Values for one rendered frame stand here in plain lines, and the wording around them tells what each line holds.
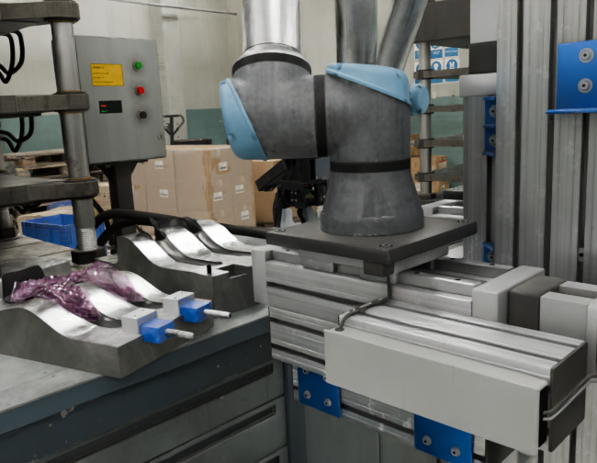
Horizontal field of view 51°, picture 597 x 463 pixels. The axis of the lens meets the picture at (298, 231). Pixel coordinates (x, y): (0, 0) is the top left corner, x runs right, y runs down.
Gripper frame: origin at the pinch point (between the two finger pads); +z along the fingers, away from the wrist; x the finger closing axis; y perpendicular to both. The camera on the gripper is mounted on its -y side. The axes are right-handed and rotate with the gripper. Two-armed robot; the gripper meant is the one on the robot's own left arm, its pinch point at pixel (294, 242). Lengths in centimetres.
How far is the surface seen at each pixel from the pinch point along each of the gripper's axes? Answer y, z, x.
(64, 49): -79, -48, -8
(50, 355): -8, 11, -52
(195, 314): 4.4, 6.8, -30.4
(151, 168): -391, 23, 210
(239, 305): -4.2, 11.6, -13.1
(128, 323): 2.3, 5.3, -42.7
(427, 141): -201, 10, 363
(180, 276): -15.6, 5.7, -19.5
